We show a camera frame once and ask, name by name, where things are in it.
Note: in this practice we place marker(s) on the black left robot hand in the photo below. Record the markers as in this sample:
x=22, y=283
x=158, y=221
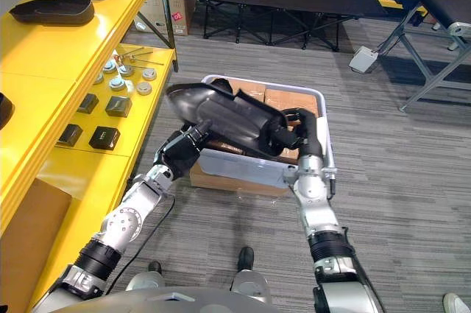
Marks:
x=180, y=158

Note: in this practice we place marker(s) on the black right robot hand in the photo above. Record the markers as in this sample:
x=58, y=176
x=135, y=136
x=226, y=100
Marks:
x=312, y=140

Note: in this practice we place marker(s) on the black plastic housing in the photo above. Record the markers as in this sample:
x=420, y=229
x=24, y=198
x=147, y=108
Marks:
x=55, y=13
x=228, y=118
x=5, y=110

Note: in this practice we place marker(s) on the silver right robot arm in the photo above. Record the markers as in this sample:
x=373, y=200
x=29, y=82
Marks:
x=312, y=195

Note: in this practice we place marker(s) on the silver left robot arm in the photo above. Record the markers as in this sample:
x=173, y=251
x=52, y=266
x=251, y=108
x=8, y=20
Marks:
x=125, y=217

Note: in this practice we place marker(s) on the yellow metal shelf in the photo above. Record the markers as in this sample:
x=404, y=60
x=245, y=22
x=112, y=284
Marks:
x=44, y=55

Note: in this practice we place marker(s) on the flat cardboard box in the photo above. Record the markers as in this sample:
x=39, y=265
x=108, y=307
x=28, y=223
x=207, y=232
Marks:
x=221, y=182

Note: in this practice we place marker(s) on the brown cardboard parcels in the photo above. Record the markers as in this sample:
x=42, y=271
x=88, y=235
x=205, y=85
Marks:
x=287, y=99

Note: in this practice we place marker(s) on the white plastic bin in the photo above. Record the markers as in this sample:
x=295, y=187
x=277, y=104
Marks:
x=243, y=171

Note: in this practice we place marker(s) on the small black box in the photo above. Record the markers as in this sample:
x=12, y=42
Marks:
x=118, y=106
x=88, y=103
x=70, y=134
x=105, y=138

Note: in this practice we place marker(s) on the round silver metal part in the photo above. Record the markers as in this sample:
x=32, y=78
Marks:
x=144, y=88
x=109, y=66
x=149, y=74
x=117, y=83
x=126, y=70

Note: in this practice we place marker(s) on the thin metal rods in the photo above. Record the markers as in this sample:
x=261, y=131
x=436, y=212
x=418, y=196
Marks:
x=141, y=59

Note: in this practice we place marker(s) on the silver left robot leg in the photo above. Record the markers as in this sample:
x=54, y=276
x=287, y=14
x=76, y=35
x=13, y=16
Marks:
x=145, y=280

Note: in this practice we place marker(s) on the silver robot leg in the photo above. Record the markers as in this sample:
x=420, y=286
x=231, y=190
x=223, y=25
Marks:
x=145, y=280
x=248, y=283

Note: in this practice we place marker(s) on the silver right robot leg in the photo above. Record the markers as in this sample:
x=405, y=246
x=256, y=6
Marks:
x=248, y=283

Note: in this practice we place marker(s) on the silver robot torso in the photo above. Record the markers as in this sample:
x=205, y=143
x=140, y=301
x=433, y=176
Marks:
x=165, y=302

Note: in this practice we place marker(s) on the cardboard box with pink sticker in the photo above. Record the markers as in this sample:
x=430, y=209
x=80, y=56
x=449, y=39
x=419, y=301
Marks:
x=162, y=11

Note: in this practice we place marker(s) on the large plain cardboard box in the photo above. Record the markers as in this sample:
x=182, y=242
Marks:
x=29, y=239

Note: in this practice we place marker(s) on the person's foot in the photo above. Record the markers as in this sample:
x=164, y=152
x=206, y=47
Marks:
x=456, y=303

